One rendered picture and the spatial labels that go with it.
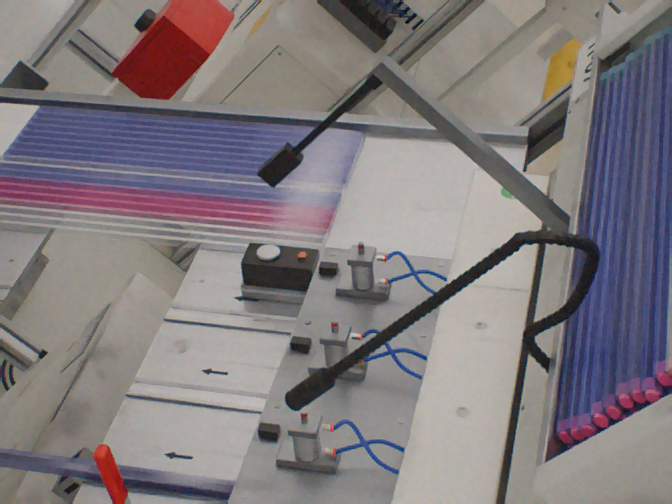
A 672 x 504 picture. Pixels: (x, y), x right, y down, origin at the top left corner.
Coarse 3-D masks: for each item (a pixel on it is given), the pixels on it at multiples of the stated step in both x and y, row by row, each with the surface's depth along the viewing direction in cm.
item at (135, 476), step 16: (0, 448) 114; (0, 464) 114; (16, 464) 113; (32, 464) 112; (48, 464) 112; (64, 464) 112; (80, 464) 112; (96, 480) 112; (128, 480) 111; (144, 480) 110; (160, 480) 110; (176, 480) 110; (192, 480) 110; (208, 480) 110; (224, 480) 110; (208, 496) 110; (224, 496) 109
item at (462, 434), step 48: (480, 192) 129; (480, 240) 123; (480, 288) 117; (528, 288) 117; (480, 336) 112; (432, 384) 108; (480, 384) 107; (432, 432) 103; (480, 432) 103; (432, 480) 99; (480, 480) 99
